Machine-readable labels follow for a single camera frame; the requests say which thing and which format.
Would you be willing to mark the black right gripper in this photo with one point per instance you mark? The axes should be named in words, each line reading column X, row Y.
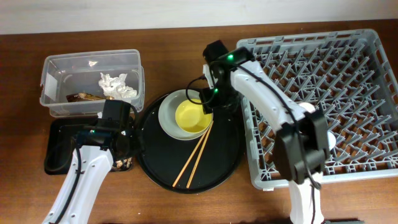
column 208, row 101

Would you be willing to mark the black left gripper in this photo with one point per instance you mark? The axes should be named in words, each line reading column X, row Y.
column 137, row 140

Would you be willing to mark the yellow bowl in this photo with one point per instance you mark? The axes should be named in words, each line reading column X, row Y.
column 191, row 118

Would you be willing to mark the grey plate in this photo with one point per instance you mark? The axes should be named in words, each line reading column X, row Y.
column 167, row 120

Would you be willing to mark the wooden chopstick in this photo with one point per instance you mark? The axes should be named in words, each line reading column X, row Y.
column 191, row 155
column 199, row 156

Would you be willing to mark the blue cup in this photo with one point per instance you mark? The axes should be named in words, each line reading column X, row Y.
column 331, row 140

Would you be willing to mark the pink cup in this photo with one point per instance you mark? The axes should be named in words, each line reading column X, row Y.
column 307, row 106

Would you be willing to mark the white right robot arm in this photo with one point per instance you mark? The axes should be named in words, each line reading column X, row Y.
column 302, row 142

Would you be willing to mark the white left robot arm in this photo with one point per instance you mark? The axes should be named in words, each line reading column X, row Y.
column 94, row 152

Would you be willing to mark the clear plastic waste bin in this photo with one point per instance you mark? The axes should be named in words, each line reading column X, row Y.
column 68, row 74

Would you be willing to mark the grey dishwasher rack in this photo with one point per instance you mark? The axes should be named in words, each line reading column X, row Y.
column 347, row 75

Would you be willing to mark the food scraps pile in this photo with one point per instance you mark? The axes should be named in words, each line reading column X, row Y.
column 122, row 165

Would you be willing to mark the round black tray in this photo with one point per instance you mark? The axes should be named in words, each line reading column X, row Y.
column 163, row 157

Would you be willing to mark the crumpled white tissue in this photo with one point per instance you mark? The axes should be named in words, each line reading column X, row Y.
column 115, row 87

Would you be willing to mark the brown snack wrapper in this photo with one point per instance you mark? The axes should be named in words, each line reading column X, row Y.
column 83, row 97

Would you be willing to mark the black rectangular tray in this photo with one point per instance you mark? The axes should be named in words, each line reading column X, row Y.
column 59, row 152

